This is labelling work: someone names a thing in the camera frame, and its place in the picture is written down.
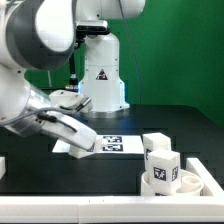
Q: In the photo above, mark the black camera on stand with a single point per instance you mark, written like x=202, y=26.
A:
x=83, y=29

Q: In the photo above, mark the white paper marker sheet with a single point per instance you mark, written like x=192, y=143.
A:
x=127, y=144

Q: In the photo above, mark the white front rail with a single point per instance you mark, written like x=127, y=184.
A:
x=112, y=209

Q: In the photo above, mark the white block left edge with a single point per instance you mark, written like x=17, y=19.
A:
x=2, y=167

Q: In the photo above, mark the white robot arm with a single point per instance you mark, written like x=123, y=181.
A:
x=42, y=35

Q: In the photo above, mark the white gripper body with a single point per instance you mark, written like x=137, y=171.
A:
x=67, y=129

